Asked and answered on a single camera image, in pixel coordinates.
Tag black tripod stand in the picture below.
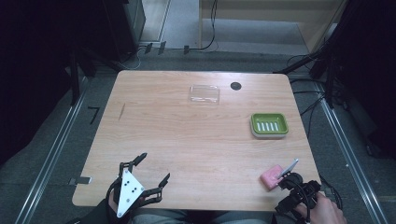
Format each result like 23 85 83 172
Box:
273 36 338 109

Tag light wooden shelf unit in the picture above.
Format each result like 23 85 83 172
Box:
198 0 348 54

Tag person's legs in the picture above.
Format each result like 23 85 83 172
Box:
130 208 276 224

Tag dark curtain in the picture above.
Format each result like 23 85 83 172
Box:
0 0 108 167
323 0 396 160

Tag person's right hand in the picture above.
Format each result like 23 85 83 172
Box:
293 191 348 224

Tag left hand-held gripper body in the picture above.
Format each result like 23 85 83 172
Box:
106 161 163 219

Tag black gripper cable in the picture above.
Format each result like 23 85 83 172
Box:
318 175 344 211

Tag black hanging cable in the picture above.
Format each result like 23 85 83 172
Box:
188 0 219 52

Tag black floor cable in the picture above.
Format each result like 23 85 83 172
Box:
286 54 328 139

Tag person's left hand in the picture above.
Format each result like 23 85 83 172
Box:
107 191 120 216

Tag pink soap bar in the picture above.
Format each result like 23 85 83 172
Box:
260 164 285 192

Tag white floor cable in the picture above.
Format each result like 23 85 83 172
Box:
120 46 148 71

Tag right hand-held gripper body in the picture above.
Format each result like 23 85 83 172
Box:
275 172 322 220

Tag green soap dish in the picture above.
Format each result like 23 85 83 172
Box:
249 112 290 139

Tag clear plastic box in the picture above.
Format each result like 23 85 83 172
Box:
188 84 221 105

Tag black cabinet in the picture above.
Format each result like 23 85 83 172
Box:
102 0 148 63

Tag small metal bracket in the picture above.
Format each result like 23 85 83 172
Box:
68 175 93 187

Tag metal floor rail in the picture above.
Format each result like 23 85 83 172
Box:
14 77 92 224
317 90 390 224

